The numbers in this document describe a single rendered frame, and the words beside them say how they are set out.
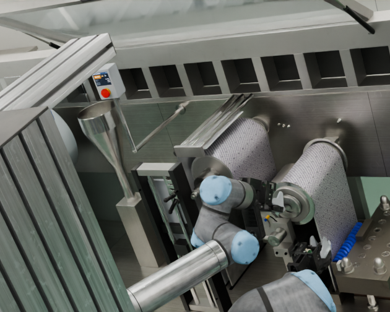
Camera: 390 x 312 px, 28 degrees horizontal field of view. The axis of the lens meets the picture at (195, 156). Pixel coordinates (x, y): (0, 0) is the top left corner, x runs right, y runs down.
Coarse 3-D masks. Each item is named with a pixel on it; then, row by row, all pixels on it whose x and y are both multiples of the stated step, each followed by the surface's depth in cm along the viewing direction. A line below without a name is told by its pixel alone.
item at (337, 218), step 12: (336, 192) 235; (348, 192) 241; (324, 204) 228; (336, 204) 235; (348, 204) 241; (324, 216) 228; (336, 216) 235; (348, 216) 241; (324, 228) 228; (336, 228) 235; (348, 228) 241; (336, 240) 235; (336, 252) 235
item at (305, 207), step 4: (280, 188) 223; (284, 188) 222; (288, 188) 221; (292, 188) 221; (276, 192) 224; (284, 192) 223; (288, 192) 222; (292, 192) 221; (296, 192) 220; (276, 196) 225; (296, 196) 221; (300, 196) 220; (300, 200) 221; (304, 200) 220; (304, 204) 221; (304, 208) 222; (308, 208) 221; (304, 212) 223; (308, 212) 223; (284, 216) 227; (300, 216) 224; (304, 216) 223; (292, 220) 227; (296, 220) 226; (300, 220) 225
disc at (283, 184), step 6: (276, 186) 224; (282, 186) 223; (288, 186) 222; (294, 186) 220; (300, 186) 220; (300, 192) 220; (306, 192) 219; (306, 198) 220; (312, 204) 221; (312, 210) 222; (306, 216) 224; (312, 216) 223; (294, 222) 228; (300, 222) 226; (306, 222) 225
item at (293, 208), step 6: (288, 198) 221; (294, 198) 221; (288, 204) 223; (294, 204) 221; (300, 204) 222; (288, 210) 224; (294, 210) 223; (300, 210) 222; (288, 216) 225; (294, 216) 224
